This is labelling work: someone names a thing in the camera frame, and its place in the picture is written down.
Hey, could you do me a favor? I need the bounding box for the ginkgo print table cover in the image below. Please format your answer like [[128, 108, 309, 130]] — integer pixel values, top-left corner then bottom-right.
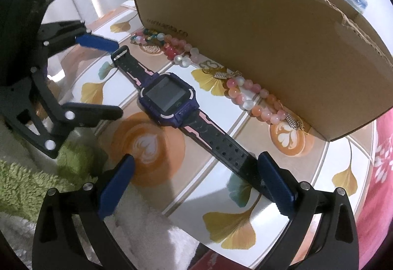
[[46, 3, 378, 261]]

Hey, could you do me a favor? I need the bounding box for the gold butterfly charm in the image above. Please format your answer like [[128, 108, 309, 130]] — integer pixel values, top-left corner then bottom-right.
[[199, 60, 227, 75]]

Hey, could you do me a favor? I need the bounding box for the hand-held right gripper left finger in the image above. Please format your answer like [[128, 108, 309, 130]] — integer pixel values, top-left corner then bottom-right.
[[31, 154, 136, 270]]

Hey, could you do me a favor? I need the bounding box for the brown cardboard box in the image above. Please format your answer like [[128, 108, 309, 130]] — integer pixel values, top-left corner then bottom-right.
[[124, 0, 393, 143]]

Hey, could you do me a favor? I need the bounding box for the pink floral blanket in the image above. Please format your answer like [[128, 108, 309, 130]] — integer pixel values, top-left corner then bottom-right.
[[353, 110, 393, 270]]

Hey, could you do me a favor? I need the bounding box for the peach white bead bracelet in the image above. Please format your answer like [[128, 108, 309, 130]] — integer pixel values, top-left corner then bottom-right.
[[225, 75, 305, 132]]

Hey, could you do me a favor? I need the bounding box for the pink white bead bracelet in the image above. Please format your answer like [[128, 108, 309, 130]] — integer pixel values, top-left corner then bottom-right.
[[163, 37, 204, 68]]

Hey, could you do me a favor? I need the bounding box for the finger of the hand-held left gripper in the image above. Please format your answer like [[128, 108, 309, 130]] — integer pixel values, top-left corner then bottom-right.
[[37, 21, 120, 57], [4, 67, 124, 160]]

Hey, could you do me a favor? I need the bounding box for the purple pink smart watch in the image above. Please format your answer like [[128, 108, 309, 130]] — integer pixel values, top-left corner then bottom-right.
[[111, 45, 278, 206]]

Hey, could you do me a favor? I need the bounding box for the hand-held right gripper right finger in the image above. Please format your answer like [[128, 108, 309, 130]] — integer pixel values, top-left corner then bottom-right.
[[257, 152, 360, 270]]

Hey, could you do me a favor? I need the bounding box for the multicolour bead bracelet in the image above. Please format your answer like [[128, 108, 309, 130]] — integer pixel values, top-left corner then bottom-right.
[[130, 29, 168, 53]]

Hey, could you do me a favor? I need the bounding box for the green white fluffy blanket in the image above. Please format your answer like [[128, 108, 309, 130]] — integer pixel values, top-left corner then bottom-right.
[[0, 117, 203, 270]]

